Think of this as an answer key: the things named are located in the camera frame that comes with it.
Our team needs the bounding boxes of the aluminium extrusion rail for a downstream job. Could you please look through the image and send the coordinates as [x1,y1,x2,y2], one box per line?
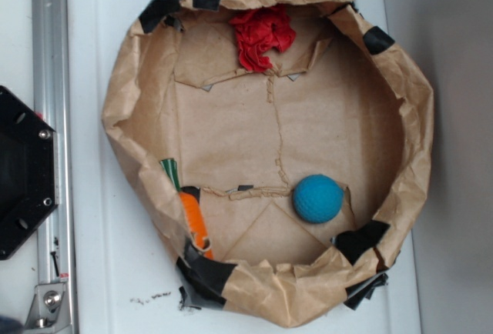
[32,0,79,333]

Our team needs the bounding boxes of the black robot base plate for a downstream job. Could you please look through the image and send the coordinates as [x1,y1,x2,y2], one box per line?
[1,86,57,261]

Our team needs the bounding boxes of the metal corner bracket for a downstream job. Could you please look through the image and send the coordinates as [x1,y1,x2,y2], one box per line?
[24,282,71,333]

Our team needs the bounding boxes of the white plastic tray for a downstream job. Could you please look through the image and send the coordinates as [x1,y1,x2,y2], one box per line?
[68,0,421,333]

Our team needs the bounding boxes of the brown paper bag tray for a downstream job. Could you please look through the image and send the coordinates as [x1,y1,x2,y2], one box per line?
[102,0,434,328]

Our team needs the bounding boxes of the crumpled red paper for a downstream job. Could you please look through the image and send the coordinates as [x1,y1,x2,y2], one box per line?
[229,5,297,72]

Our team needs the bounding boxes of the blue dimpled ball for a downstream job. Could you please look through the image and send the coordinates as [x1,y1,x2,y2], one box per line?
[292,174,344,224]

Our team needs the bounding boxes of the orange toy carrot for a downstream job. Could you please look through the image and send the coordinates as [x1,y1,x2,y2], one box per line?
[159,158,213,259]

